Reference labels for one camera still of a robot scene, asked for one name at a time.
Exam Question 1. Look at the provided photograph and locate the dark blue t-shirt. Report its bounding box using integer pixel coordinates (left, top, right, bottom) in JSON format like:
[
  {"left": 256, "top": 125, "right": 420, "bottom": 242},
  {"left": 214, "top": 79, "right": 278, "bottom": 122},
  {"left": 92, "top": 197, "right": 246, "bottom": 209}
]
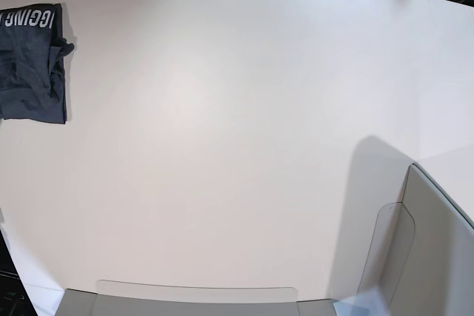
[{"left": 1, "top": 4, "right": 74, "bottom": 124}]

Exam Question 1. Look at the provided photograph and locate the grey bin right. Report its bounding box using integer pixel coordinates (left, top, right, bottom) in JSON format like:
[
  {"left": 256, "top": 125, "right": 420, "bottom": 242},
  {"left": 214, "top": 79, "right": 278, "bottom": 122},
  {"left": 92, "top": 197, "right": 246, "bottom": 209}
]
[{"left": 354, "top": 164, "right": 473, "bottom": 315}]

